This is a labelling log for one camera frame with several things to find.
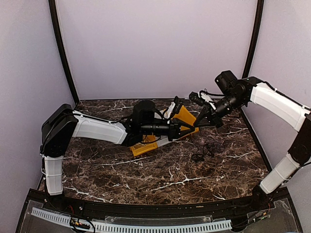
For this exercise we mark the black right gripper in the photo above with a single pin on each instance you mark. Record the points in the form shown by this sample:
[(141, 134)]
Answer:
[(213, 118)]

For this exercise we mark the yellow plastic bin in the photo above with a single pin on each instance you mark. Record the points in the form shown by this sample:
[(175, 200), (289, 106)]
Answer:
[(185, 116), (149, 143)]

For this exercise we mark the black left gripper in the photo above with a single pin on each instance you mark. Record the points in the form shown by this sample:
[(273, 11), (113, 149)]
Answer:
[(175, 131)]

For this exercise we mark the white plastic bin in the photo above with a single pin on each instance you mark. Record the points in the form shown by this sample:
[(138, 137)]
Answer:
[(162, 142)]

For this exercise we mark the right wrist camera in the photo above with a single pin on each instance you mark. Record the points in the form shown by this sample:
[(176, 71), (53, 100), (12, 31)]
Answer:
[(201, 98)]

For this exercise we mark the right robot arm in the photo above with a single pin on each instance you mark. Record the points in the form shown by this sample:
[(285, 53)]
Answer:
[(276, 118)]

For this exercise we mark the left black frame post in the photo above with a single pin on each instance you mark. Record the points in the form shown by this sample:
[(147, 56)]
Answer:
[(61, 50)]

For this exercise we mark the black front rail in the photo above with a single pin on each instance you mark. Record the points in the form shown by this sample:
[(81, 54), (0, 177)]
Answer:
[(92, 209)]

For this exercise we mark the left yellow plastic bin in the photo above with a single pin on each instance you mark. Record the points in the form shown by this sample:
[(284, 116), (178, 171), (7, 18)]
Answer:
[(149, 143)]

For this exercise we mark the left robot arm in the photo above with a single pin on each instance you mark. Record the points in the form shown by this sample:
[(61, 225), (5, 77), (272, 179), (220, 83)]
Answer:
[(65, 123)]

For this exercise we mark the black frame post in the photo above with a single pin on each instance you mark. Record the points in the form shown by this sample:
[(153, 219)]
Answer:
[(61, 50), (254, 38)]

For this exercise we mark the white slotted cable duct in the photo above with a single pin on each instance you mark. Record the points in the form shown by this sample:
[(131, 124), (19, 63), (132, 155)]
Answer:
[(135, 225)]

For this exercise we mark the right yellow plastic bin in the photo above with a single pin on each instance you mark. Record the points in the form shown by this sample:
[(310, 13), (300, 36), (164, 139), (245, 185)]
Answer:
[(185, 116)]

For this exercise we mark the right black frame post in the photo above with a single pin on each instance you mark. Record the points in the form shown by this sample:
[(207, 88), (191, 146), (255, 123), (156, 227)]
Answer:
[(254, 38)]

